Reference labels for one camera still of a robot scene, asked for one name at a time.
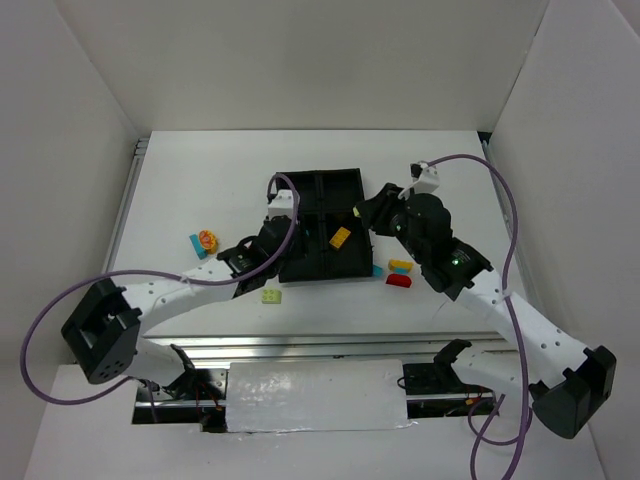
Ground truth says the yellow long lego brick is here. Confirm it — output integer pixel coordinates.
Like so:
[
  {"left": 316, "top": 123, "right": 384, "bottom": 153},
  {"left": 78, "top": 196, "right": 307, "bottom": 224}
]
[{"left": 328, "top": 227, "right": 351, "bottom": 251}]

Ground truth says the yellow rounded lego brick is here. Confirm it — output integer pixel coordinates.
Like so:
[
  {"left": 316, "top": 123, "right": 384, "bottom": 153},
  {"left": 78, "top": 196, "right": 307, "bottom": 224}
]
[{"left": 388, "top": 259, "right": 414, "bottom": 275}]

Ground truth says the red curved lego brick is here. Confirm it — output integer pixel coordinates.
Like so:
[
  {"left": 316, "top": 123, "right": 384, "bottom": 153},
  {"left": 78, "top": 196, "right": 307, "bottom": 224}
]
[{"left": 385, "top": 273, "right": 412, "bottom": 288}]

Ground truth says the blue long lego brick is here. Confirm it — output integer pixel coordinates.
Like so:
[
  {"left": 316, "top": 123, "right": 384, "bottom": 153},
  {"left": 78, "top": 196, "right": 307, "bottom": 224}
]
[{"left": 189, "top": 234, "right": 208, "bottom": 260}]

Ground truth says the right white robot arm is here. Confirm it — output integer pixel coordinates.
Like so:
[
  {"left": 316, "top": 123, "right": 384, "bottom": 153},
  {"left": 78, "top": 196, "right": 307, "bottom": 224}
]
[{"left": 354, "top": 183, "right": 617, "bottom": 439}]

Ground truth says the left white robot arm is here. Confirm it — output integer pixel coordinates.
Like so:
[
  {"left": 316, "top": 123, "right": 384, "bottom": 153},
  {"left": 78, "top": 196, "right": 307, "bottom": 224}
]
[{"left": 61, "top": 216, "right": 308, "bottom": 396}]

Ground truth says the black four-compartment sorting tray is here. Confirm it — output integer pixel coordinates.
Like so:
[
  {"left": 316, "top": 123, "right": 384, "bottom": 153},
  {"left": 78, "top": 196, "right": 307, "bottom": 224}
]
[{"left": 279, "top": 168, "right": 373, "bottom": 283}]

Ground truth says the yellow butterfly lego piece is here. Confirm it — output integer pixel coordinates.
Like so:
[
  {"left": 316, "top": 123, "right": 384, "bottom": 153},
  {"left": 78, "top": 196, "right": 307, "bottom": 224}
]
[{"left": 197, "top": 230, "right": 219, "bottom": 255}]

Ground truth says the light green square lego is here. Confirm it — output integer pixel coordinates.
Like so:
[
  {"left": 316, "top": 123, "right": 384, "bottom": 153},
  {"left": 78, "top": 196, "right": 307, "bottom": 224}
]
[{"left": 261, "top": 289, "right": 282, "bottom": 305}]

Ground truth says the white foil-covered panel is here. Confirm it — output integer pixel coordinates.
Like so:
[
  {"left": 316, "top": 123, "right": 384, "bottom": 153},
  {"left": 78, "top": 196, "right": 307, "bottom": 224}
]
[{"left": 226, "top": 359, "right": 410, "bottom": 433}]

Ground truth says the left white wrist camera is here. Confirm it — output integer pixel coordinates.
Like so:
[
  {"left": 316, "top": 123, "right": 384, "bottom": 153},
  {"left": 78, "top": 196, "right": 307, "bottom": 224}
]
[{"left": 267, "top": 189, "right": 299, "bottom": 221}]

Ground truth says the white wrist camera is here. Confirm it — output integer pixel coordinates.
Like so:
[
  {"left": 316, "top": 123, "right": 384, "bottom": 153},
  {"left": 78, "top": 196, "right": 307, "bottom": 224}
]
[
  {"left": 267, "top": 189, "right": 299, "bottom": 221},
  {"left": 409, "top": 161, "right": 440, "bottom": 194}
]

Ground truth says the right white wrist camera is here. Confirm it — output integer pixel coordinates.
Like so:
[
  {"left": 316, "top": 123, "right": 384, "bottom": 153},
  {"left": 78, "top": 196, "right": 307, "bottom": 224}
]
[{"left": 409, "top": 161, "right": 440, "bottom": 194}]

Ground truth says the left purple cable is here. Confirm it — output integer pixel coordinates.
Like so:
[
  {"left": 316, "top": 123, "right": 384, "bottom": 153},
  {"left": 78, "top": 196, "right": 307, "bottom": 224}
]
[{"left": 19, "top": 172, "right": 302, "bottom": 405}]

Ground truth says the aluminium frame rail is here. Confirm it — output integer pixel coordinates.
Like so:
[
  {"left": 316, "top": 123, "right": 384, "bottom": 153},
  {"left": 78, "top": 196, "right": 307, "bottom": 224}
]
[{"left": 148, "top": 332, "right": 512, "bottom": 365}]

